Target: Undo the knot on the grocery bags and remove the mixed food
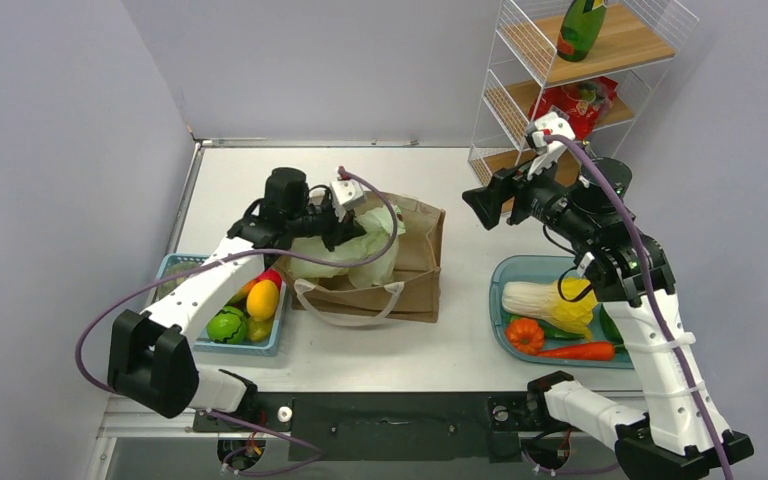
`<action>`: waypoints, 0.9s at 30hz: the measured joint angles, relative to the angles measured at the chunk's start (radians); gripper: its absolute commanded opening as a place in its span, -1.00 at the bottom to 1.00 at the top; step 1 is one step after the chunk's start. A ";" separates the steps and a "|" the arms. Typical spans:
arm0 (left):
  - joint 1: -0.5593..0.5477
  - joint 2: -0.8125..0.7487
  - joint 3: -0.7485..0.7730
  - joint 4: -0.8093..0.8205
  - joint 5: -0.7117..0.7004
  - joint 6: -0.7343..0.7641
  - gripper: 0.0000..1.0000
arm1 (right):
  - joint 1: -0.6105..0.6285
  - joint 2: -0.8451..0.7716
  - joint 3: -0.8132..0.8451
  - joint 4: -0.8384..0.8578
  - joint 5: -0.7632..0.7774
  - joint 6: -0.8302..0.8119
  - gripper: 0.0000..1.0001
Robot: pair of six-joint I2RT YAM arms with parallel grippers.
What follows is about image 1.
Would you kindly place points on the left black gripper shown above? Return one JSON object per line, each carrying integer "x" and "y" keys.
{"x": 342, "y": 232}

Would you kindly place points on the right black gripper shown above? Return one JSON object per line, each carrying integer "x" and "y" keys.
{"x": 488, "y": 200}

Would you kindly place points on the green plastic grocery bag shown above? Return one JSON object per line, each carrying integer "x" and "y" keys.
{"x": 378, "y": 227}

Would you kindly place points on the brown jute tote bag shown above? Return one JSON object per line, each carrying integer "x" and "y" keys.
{"x": 404, "y": 284}

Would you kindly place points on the red snack bag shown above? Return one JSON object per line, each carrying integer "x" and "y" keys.
{"x": 582, "y": 104}

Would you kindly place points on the orange mini pumpkin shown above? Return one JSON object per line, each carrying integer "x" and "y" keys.
{"x": 526, "y": 335}

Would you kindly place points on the green glass bottle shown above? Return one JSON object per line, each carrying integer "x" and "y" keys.
{"x": 580, "y": 28}

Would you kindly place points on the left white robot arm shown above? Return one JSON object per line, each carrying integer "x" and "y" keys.
{"x": 151, "y": 359}

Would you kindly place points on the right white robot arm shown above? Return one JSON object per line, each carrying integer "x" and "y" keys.
{"x": 680, "y": 433}

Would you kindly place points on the red apple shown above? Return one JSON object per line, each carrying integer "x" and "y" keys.
{"x": 273, "y": 276}

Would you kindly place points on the teal plastic tray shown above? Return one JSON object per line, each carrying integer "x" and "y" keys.
{"x": 544, "y": 270}

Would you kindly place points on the yellow lemon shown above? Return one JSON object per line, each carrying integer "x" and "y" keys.
{"x": 262, "y": 300}

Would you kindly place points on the red green mango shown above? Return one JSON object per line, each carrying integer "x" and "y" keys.
{"x": 242, "y": 293}

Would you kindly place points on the yellow green pear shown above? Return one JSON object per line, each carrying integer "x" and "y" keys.
{"x": 259, "y": 330}

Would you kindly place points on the light blue plastic basket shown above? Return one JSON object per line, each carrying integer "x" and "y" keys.
{"x": 266, "y": 347}

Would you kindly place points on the yellow napa cabbage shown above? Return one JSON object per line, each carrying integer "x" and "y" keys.
{"x": 567, "y": 305}

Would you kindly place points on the small green watermelon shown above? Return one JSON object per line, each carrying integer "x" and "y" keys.
{"x": 228, "y": 326}

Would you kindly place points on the green bell pepper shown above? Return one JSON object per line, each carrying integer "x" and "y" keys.
{"x": 609, "y": 328}

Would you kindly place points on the red chili pepper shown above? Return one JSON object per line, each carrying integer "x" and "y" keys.
{"x": 591, "y": 351}

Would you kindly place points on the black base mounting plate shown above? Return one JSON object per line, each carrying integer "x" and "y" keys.
{"x": 414, "y": 426}

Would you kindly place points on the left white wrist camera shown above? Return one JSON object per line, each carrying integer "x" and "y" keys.
{"x": 347, "y": 195}

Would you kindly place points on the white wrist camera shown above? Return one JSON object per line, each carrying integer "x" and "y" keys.
{"x": 347, "y": 195}
{"x": 539, "y": 137}

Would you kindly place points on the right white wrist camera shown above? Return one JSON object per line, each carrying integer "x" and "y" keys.
{"x": 539, "y": 137}

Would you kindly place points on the white wire wooden shelf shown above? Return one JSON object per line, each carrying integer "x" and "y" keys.
{"x": 526, "y": 76}

